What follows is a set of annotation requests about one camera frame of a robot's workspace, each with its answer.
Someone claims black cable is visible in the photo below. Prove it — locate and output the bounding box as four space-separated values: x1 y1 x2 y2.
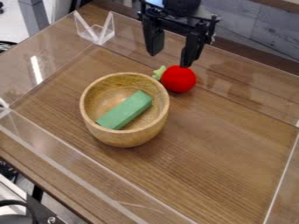
0 199 36 224

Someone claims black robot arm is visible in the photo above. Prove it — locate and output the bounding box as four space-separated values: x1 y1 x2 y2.
137 0 220 68

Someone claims red plush tomato toy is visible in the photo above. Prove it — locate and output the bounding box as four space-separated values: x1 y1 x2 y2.
152 66 196 94

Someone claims clear acrylic corner bracket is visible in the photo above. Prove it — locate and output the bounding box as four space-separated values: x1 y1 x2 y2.
73 10 115 46

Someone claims black metal clamp bracket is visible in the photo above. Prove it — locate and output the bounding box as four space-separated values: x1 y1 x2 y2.
25 196 67 224

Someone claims clear acrylic tray wall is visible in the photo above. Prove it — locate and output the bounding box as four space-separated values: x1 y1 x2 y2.
0 99 199 224

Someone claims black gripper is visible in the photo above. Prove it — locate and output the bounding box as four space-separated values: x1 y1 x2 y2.
137 0 220 68

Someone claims green rectangular block stick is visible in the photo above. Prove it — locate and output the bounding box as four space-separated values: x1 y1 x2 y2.
96 90 152 130

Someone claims brown wooden bowl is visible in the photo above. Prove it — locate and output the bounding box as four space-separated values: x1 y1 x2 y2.
79 72 170 148

